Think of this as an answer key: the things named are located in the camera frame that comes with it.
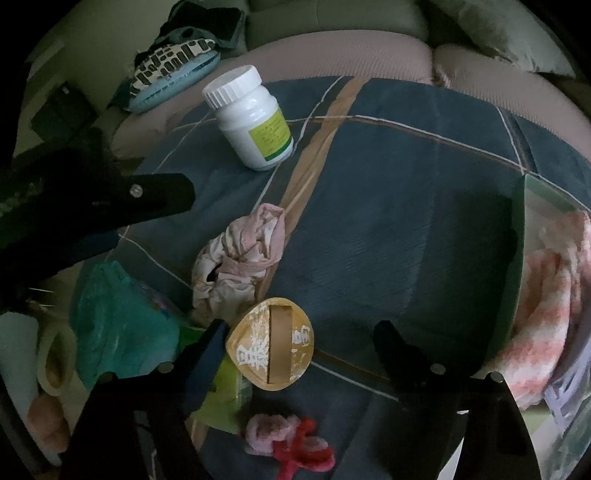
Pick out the pale pink underwear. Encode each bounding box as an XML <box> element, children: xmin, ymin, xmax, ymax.
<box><xmin>191</xmin><ymin>203</ymin><xmax>287</xmax><ymax>324</ymax></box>

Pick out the blue plaid blanket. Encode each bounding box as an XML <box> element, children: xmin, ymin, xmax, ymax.
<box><xmin>69</xmin><ymin>76</ymin><xmax>591</xmax><ymax>480</ymax></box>

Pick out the green sofa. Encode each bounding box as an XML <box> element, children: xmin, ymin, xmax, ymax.
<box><xmin>23</xmin><ymin>0</ymin><xmax>591</xmax><ymax>93</ymax></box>

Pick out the green paper packet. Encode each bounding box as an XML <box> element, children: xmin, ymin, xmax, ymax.
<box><xmin>178</xmin><ymin>323</ymin><xmax>252</xmax><ymax>435</ymax></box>

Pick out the red fuzzy scrunchie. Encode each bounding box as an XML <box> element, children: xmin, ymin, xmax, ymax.
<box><xmin>272</xmin><ymin>418</ymin><xmax>337</xmax><ymax>474</ymax></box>

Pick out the white box with green edge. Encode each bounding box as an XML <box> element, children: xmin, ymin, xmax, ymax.
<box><xmin>489</xmin><ymin>173</ymin><xmax>591</xmax><ymax>480</ymax></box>

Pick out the pink fuzzy scrunchie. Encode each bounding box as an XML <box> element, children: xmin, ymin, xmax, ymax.
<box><xmin>244</xmin><ymin>413</ymin><xmax>301</xmax><ymax>457</ymax></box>

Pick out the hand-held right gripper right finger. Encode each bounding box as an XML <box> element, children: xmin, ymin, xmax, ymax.
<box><xmin>372</xmin><ymin>319</ymin><xmax>543</xmax><ymax>480</ymax></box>

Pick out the beige tape roll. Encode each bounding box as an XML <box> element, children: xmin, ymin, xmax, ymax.
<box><xmin>36</xmin><ymin>327</ymin><xmax>79</xmax><ymax>398</ymax></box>

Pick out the grey-green pillow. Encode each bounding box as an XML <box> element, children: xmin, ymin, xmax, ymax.
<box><xmin>425</xmin><ymin>0</ymin><xmax>575</xmax><ymax>77</ymax></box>

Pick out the pale blue object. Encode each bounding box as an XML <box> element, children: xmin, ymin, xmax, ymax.
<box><xmin>0</xmin><ymin>311</ymin><xmax>40</xmax><ymax>416</ymax></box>

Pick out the pink white knit cloth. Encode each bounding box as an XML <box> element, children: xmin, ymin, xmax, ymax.
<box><xmin>501</xmin><ymin>210</ymin><xmax>591</xmax><ymax>411</ymax></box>

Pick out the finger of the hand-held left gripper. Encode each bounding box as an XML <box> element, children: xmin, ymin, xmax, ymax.
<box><xmin>115</xmin><ymin>172</ymin><xmax>195</xmax><ymax>228</ymax></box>
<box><xmin>46</xmin><ymin>230</ymin><xmax>122</xmax><ymax>269</ymax></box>

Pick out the teal plastic bag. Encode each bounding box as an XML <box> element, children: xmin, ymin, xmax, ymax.
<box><xmin>69</xmin><ymin>261</ymin><xmax>185</xmax><ymax>393</ymax></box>

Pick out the pink sofa mat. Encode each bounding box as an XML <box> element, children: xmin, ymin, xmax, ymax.
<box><xmin>111</xmin><ymin>34</ymin><xmax>583</xmax><ymax>162</ymax></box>

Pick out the dark green cloth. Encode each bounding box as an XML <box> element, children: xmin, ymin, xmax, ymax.
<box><xmin>152</xmin><ymin>0</ymin><xmax>247</xmax><ymax>51</ymax></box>

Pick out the black white patterned pouch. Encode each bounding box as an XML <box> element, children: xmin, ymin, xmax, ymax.
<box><xmin>127</xmin><ymin>36</ymin><xmax>222</xmax><ymax>114</ymax></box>

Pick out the white bottle with green label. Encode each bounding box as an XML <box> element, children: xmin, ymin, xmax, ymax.
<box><xmin>202</xmin><ymin>65</ymin><xmax>295</xmax><ymax>171</ymax></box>

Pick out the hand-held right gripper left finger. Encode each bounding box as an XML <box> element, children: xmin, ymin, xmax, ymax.
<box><xmin>60</xmin><ymin>318</ymin><xmax>232</xmax><ymax>480</ymax></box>

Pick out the peach soft object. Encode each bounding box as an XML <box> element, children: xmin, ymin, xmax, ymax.
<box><xmin>25</xmin><ymin>394</ymin><xmax>70</xmax><ymax>455</ymax></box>

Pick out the pale lavender cloth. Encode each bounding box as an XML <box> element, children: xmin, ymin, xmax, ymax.
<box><xmin>542</xmin><ymin>351</ymin><xmax>591</xmax><ymax>439</ymax></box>

